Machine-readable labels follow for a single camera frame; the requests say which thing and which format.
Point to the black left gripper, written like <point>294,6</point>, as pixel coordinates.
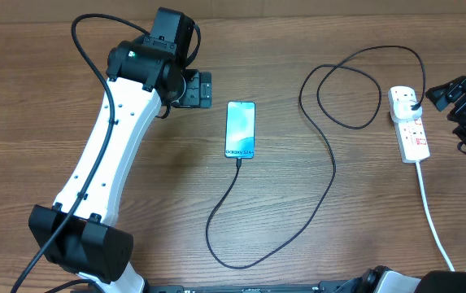
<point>199,89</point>

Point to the blue Galaxy smartphone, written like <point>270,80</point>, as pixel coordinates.
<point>240,130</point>

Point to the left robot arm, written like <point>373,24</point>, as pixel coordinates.
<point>145,79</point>

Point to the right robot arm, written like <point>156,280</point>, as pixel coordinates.
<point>384,279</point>

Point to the white charger plug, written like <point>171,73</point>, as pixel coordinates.
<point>405,111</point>

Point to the white power strip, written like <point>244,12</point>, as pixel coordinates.
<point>412,141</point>

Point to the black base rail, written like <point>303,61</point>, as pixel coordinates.
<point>321,287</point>

